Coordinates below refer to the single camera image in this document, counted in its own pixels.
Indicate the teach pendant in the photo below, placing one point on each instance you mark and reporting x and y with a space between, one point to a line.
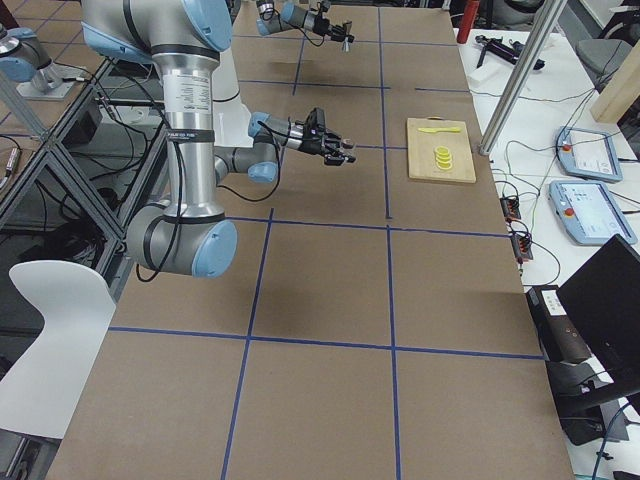
588 154
589 212

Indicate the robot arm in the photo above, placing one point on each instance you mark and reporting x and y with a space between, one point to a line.
210 133
293 17

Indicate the black laptop monitor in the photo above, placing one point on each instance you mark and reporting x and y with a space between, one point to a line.
601 299

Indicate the black box device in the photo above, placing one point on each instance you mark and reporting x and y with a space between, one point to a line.
558 336

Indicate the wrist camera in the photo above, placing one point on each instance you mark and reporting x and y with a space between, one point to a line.
323 7
315 123

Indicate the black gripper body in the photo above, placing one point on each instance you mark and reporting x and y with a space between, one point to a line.
320 23
314 144

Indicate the bamboo cutting board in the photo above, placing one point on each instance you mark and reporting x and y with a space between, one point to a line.
421 155

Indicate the white chair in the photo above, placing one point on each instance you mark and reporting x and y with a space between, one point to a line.
41 391

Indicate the yellow plastic knife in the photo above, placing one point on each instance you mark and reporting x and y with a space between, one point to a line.
434 130

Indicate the red cylinder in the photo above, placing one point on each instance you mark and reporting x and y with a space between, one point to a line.
467 21

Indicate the teach pendant far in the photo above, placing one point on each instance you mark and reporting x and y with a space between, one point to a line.
588 154

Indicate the aluminium frame post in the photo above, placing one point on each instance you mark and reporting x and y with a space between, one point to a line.
542 27

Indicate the teach pendant near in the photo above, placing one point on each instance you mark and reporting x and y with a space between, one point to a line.
589 212

